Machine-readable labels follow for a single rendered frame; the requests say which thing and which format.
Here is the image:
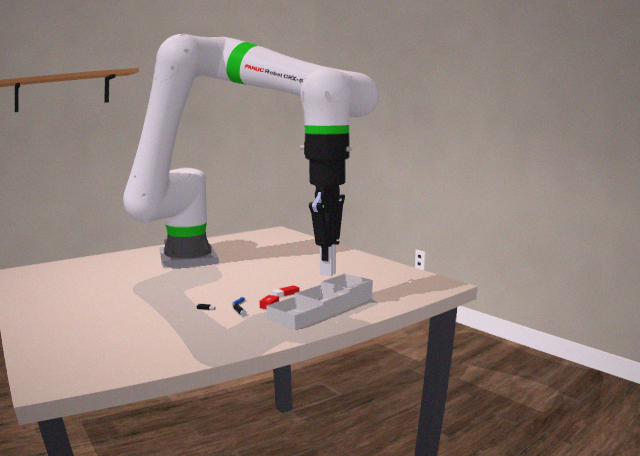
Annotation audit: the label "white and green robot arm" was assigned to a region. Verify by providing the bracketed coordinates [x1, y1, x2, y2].
[123, 34, 379, 258]

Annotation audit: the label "red and white eraser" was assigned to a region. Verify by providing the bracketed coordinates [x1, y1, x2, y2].
[271, 285, 300, 297]

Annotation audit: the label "black battery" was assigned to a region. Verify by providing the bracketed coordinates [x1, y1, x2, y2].
[233, 304, 247, 316]

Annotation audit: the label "red 9v battery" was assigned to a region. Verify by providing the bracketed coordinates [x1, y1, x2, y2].
[259, 295, 279, 309]

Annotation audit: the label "grey rack of three labelled bins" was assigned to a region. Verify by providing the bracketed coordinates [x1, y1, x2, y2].
[266, 273, 373, 330]

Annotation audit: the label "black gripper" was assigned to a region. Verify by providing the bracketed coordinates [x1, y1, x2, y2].
[309, 160, 345, 276]

